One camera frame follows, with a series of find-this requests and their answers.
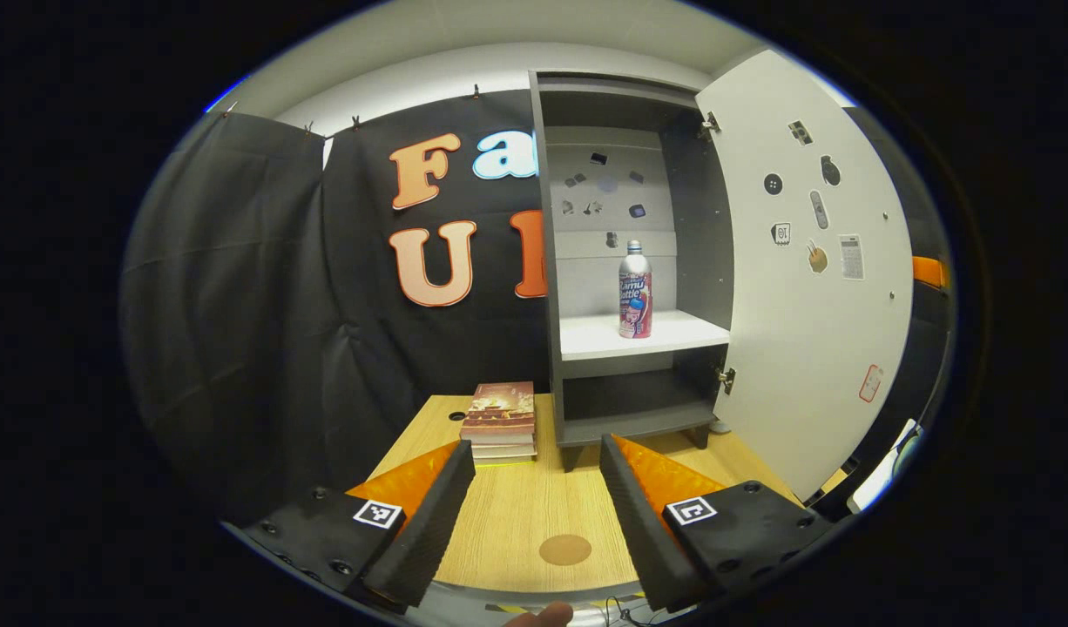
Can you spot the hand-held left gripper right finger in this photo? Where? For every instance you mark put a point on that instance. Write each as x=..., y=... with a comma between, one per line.
x=638, y=522

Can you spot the white paged paperback book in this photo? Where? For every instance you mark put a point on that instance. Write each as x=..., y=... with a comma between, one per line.
x=504, y=451
x=499, y=440

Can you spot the red cover book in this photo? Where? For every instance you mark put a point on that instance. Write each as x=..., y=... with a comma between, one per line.
x=501, y=402

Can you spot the black backdrop cloth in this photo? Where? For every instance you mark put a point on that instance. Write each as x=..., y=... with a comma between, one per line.
x=264, y=331

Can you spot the white cabinet shelf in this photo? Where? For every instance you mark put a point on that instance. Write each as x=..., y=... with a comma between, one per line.
x=621, y=335

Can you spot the white cabinet door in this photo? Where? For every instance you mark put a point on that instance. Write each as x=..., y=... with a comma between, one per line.
x=804, y=348

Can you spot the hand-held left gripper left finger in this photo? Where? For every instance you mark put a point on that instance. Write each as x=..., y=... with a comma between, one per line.
x=429, y=522

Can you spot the round brown coaster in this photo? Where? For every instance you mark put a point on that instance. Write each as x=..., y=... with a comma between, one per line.
x=565, y=549

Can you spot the metal door hinge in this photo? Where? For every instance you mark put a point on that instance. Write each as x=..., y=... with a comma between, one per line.
x=726, y=380
x=708, y=125

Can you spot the silver bottle with red label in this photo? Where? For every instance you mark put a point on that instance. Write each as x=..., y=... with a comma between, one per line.
x=635, y=292

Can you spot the grey round device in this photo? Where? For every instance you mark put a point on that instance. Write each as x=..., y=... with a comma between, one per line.
x=907, y=448

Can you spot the grey cabinet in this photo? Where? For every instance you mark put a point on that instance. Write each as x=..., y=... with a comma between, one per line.
x=625, y=409

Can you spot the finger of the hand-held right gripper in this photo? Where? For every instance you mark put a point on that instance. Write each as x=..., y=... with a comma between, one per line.
x=929, y=272

